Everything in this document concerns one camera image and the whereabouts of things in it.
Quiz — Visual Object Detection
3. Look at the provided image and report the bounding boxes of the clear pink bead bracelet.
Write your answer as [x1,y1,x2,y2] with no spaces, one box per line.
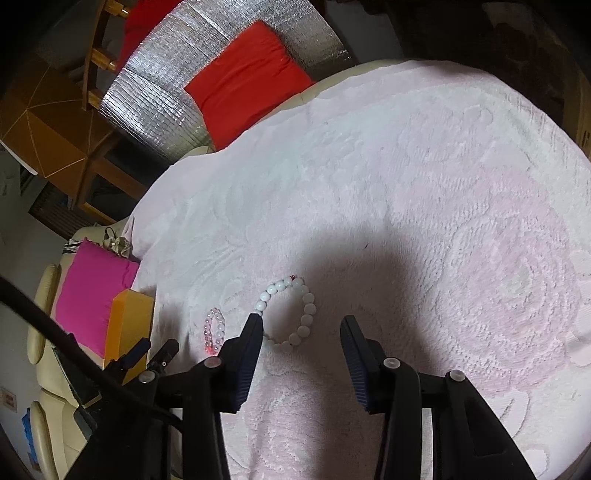
[202,308,227,356]

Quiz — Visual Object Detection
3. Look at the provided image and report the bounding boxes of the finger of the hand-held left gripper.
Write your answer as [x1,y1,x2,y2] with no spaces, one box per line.
[147,340,180,372]
[102,338,151,372]

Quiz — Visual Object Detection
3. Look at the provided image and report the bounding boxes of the silver insulation sheet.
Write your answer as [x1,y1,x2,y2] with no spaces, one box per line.
[99,0,354,164]

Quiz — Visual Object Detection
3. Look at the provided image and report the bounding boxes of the white bead bracelet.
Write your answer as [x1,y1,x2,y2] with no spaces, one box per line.
[255,275,318,354]

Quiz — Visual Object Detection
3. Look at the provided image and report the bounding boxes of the pale pink towel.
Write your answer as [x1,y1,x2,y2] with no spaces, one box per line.
[130,58,591,480]

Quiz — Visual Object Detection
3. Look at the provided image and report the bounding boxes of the thick black cable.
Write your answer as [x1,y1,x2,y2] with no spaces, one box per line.
[0,274,185,430]

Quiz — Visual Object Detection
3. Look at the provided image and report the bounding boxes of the beige sofa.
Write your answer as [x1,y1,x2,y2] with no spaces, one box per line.
[25,217,185,480]

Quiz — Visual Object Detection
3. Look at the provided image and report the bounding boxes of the patterned beige cloth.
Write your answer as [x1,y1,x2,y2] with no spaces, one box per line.
[62,226,134,257]

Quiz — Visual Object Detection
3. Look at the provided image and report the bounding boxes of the orange cardboard box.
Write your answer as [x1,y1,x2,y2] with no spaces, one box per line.
[104,290,155,370]

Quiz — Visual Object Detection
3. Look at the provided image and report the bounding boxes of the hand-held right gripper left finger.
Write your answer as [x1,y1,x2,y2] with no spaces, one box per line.
[65,313,265,480]

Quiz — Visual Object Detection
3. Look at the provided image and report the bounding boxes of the wooden chair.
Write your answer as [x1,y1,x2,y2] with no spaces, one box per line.
[78,0,139,112]

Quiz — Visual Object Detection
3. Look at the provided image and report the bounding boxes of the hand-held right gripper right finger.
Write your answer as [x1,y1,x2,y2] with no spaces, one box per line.
[339,315,539,480]

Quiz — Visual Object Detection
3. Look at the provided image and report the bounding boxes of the magenta cushion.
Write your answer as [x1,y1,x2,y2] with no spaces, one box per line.
[55,237,141,358]

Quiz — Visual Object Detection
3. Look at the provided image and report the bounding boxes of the wooden table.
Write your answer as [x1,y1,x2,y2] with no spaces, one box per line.
[0,60,148,224]

